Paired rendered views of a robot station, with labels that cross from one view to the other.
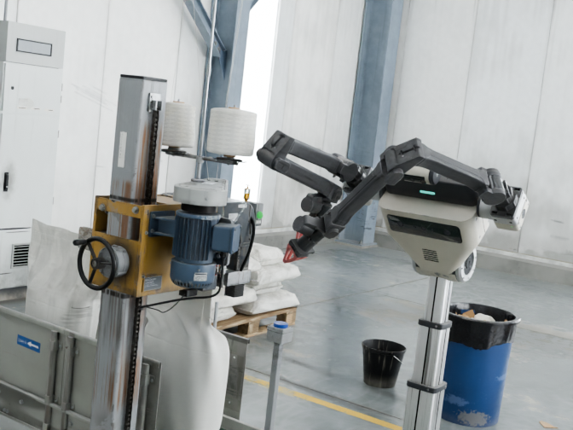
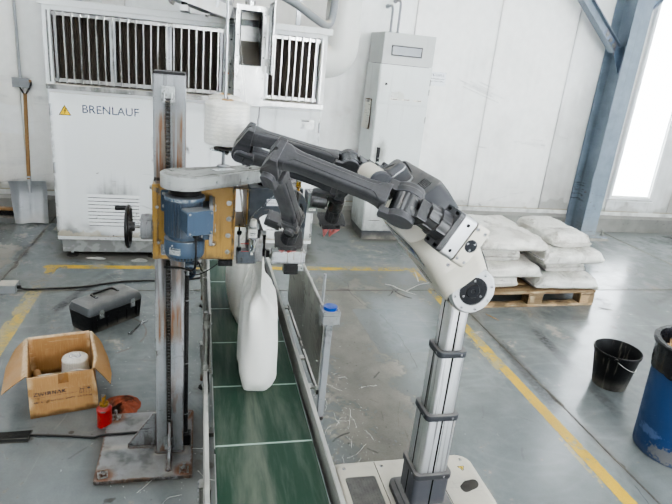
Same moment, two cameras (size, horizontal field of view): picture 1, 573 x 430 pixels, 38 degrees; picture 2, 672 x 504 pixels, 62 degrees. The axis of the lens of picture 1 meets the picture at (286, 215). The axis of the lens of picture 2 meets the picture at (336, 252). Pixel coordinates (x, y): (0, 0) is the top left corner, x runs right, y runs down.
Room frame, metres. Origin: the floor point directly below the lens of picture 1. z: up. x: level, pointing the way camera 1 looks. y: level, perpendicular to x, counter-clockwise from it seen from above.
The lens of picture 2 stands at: (1.58, -1.49, 1.87)
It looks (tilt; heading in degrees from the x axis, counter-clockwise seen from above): 19 degrees down; 41
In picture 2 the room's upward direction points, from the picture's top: 6 degrees clockwise
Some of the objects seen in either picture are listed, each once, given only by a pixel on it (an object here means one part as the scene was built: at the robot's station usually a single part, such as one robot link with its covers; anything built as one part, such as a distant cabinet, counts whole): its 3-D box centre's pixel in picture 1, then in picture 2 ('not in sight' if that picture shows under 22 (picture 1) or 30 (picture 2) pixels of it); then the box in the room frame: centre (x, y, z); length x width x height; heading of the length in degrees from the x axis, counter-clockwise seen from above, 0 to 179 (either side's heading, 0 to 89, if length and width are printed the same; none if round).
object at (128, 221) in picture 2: (95, 263); (127, 226); (2.67, 0.61, 1.13); 0.18 x 0.11 x 0.18; 56
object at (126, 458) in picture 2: not in sight; (147, 427); (2.74, 0.61, 0.10); 0.50 x 0.42 x 0.20; 56
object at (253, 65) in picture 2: not in sight; (247, 56); (4.53, 2.22, 1.82); 0.51 x 0.27 x 0.71; 56
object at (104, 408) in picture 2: not in sight; (103, 406); (2.65, 0.88, 0.12); 0.15 x 0.08 x 0.23; 56
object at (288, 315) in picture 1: (211, 315); (510, 280); (6.35, 0.50, 0.07); 1.20 x 0.82 x 0.14; 148
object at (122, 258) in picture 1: (112, 261); (146, 226); (2.73, 0.56, 1.14); 0.11 x 0.06 x 0.11; 56
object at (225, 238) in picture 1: (226, 241); (196, 224); (2.72, 0.19, 1.25); 0.10 x 0.08 x 0.12; 171
